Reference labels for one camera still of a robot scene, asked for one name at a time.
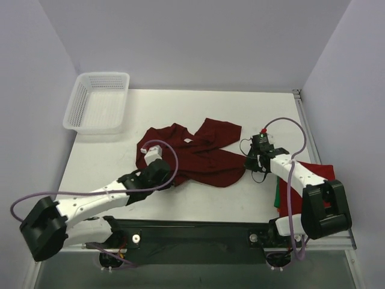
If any aluminium front rail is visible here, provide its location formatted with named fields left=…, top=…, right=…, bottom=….
left=32, top=225, right=357, bottom=252

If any aluminium right side rail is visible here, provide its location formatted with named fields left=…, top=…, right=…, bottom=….
left=292, top=89, right=321, bottom=164

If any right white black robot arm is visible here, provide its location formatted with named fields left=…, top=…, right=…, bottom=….
left=244, top=132, right=352, bottom=246

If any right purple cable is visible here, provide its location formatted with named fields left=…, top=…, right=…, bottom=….
left=260, top=117, right=308, bottom=261

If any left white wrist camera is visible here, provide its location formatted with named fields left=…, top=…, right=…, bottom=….
left=140, top=145, right=162, bottom=166

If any dark red t shirt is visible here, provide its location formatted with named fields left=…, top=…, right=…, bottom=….
left=135, top=118, right=246, bottom=188

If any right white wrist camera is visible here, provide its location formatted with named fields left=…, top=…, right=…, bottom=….
left=260, top=128, right=274, bottom=144

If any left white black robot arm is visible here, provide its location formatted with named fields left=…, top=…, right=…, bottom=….
left=19, top=159, right=173, bottom=261

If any aluminium rail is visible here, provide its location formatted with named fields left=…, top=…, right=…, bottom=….
left=32, top=225, right=357, bottom=252
left=292, top=89, right=321, bottom=164

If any white plastic mesh basket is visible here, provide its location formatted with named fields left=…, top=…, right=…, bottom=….
left=63, top=72, right=130, bottom=135

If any folded bright red t shirt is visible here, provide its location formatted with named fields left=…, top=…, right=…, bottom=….
left=277, top=161, right=336, bottom=217

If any folded green t shirt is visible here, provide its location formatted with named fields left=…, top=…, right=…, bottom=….
left=274, top=178, right=280, bottom=209

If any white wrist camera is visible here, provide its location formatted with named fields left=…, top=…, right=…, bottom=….
left=260, top=128, right=274, bottom=144
left=140, top=145, right=162, bottom=166

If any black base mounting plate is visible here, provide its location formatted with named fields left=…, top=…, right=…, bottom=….
left=93, top=219, right=292, bottom=267

